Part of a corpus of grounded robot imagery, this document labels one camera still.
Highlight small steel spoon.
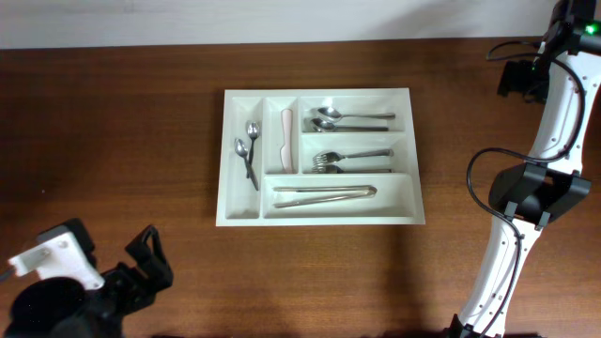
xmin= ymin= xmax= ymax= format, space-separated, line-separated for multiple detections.
xmin=234 ymin=138 xmax=259 ymax=191
xmin=246 ymin=121 xmax=260 ymax=164

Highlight steel fork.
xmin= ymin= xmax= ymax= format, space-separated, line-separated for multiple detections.
xmin=312 ymin=164 xmax=393 ymax=174
xmin=313 ymin=148 xmax=394 ymax=166

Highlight steel kitchen tongs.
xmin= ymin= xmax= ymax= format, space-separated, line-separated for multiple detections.
xmin=273 ymin=185 xmax=378 ymax=208

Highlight steel tablespoon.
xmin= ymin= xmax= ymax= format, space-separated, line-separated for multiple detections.
xmin=316 ymin=107 xmax=396 ymax=121
xmin=310 ymin=117 xmax=389 ymax=132

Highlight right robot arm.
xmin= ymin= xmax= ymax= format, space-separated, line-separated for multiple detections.
xmin=443 ymin=0 xmax=600 ymax=338

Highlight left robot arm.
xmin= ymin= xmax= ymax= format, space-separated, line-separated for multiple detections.
xmin=1 ymin=218 xmax=174 ymax=337

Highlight white plastic cutlery tray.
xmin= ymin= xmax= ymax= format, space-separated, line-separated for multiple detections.
xmin=216 ymin=88 xmax=425 ymax=226

